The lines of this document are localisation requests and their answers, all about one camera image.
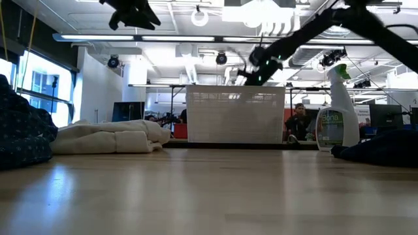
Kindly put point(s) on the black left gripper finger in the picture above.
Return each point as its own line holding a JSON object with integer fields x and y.
{"x": 114, "y": 22}

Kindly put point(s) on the navy garment white stripes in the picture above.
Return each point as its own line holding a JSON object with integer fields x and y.
{"x": 385, "y": 150}

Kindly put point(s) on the navy patterned garment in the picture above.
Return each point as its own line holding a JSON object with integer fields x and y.
{"x": 23, "y": 137}

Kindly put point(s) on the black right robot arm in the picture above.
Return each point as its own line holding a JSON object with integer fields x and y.
{"x": 375, "y": 29}

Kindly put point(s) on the white laundry basket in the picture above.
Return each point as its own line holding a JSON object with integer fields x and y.
{"x": 235, "y": 114}

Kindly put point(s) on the long ceiling light bar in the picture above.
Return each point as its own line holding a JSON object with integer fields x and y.
{"x": 98, "y": 37}

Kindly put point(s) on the black round ceiling spotlight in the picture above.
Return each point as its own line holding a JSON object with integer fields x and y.
{"x": 221, "y": 58}
{"x": 113, "y": 61}

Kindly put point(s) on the person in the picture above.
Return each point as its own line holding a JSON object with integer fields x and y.
{"x": 298, "y": 122}
{"x": 183, "y": 115}

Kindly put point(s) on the black track light cluster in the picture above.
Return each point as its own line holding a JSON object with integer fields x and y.
{"x": 333, "y": 57}

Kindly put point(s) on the short fluorescent light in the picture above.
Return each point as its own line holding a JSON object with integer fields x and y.
{"x": 150, "y": 85}

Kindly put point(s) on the white spray bottle green trigger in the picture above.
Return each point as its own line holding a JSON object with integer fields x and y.
{"x": 338, "y": 124}

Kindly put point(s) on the black tripod stand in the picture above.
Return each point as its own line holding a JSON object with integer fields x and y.
{"x": 54, "y": 88}

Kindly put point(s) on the black monitor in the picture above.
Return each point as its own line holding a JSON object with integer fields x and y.
{"x": 385, "y": 115}
{"x": 127, "y": 111}

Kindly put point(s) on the small black track light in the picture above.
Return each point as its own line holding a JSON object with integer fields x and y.
{"x": 362, "y": 84}

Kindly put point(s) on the red storage box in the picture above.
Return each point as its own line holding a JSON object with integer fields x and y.
{"x": 180, "y": 130}

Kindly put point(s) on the cream folded garment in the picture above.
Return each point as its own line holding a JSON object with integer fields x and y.
{"x": 107, "y": 138}

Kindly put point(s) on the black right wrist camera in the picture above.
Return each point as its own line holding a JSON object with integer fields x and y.
{"x": 256, "y": 55}

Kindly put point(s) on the silver ventilation duct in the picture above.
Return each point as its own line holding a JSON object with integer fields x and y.
{"x": 303, "y": 55}

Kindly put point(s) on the black metal table frame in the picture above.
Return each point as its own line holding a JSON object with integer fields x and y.
{"x": 310, "y": 88}

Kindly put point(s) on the black aluminium table frame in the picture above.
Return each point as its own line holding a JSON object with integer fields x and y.
{"x": 228, "y": 145}

